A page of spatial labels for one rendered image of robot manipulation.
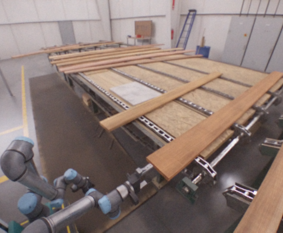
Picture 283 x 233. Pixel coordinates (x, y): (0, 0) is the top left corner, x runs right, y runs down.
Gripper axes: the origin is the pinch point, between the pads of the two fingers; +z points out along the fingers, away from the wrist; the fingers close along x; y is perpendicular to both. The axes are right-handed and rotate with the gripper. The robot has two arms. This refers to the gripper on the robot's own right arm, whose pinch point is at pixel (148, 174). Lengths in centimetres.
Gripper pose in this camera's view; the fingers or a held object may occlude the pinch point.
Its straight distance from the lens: 90.6
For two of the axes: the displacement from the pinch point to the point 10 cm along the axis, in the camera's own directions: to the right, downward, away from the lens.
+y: -6.2, -4.3, 6.5
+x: 0.0, 8.3, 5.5
